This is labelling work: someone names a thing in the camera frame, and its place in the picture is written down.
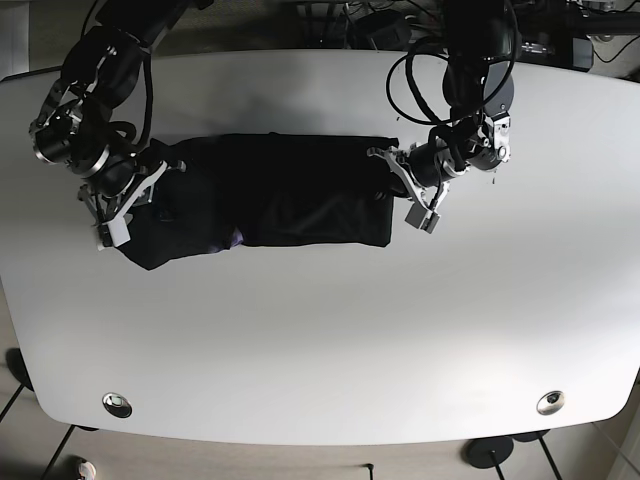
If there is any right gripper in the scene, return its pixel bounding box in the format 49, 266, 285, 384
77, 160, 187, 250

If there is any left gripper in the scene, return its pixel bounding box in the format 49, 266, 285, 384
367, 145, 450, 234

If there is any black graphic print T-shirt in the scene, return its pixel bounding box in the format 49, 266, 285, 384
118, 133, 399, 271

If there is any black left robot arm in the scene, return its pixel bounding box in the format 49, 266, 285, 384
367, 1, 521, 232

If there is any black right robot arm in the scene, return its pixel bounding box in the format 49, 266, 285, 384
29, 1, 190, 248

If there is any grey multi-socket box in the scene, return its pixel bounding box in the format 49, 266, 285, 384
347, 10, 412, 51

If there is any left silver table grommet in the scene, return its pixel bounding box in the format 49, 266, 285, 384
102, 392, 133, 419

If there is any silver table grommet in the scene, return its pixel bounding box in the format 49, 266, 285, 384
536, 390, 565, 416
102, 392, 133, 419

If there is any left black table leg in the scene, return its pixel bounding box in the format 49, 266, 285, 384
39, 425, 76, 480

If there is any right silver table grommet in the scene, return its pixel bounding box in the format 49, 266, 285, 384
536, 390, 565, 416

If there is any black round stand base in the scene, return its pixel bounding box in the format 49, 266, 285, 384
463, 436, 514, 469

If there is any white sneaker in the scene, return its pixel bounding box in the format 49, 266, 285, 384
75, 458, 97, 480

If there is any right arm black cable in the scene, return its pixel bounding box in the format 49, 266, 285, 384
109, 44, 156, 151

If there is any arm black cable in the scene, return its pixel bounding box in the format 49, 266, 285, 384
109, 44, 156, 151
385, 34, 519, 129

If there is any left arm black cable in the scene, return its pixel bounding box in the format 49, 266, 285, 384
385, 34, 519, 129

